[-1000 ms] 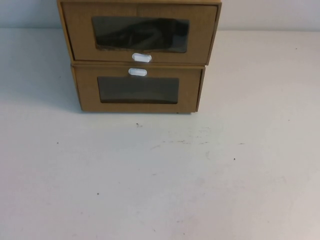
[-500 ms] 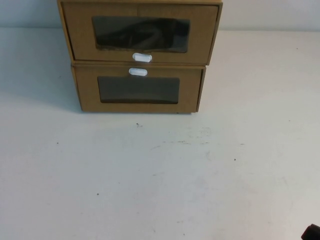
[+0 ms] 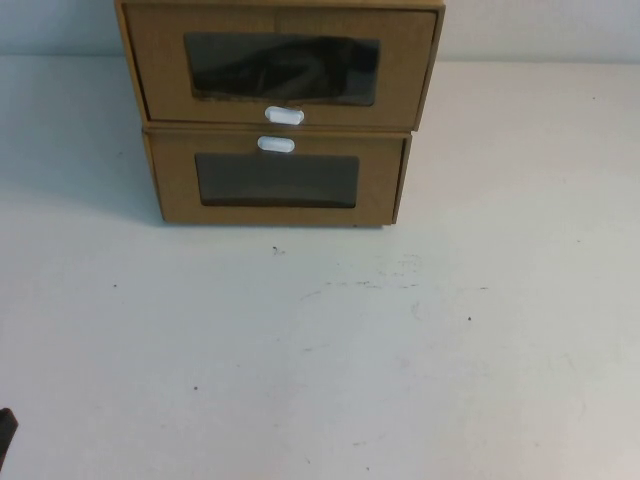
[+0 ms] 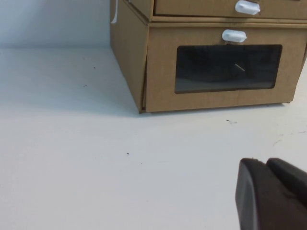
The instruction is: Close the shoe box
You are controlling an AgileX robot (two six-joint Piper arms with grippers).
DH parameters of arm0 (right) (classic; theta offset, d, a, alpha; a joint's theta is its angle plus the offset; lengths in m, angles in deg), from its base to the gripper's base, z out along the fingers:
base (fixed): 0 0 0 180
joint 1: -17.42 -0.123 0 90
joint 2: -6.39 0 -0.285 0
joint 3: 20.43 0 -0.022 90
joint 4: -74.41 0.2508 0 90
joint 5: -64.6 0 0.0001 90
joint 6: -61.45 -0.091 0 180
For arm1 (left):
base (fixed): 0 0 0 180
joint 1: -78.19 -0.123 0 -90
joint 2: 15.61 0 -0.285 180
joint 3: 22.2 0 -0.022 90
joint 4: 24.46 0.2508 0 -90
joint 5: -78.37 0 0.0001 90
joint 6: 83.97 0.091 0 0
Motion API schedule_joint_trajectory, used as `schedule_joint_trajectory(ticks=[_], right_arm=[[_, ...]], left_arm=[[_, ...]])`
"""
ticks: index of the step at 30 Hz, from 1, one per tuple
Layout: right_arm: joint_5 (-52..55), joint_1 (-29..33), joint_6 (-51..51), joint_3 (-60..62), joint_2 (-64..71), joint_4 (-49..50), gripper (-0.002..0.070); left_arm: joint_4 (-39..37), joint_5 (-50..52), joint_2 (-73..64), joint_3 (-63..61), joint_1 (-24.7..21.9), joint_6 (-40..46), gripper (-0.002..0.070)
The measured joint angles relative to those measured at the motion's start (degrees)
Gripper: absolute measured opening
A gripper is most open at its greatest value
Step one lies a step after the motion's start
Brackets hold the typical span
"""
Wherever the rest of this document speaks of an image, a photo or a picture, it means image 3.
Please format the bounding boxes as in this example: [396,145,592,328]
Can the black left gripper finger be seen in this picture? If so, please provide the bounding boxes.
[0,407,19,444]

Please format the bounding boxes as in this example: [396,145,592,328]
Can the cardboard drawer with flat window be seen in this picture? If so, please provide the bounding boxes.
[148,134,406,226]

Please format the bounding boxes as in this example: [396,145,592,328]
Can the white plastic drawer handle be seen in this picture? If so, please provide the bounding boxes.
[257,134,296,153]
[264,105,305,124]

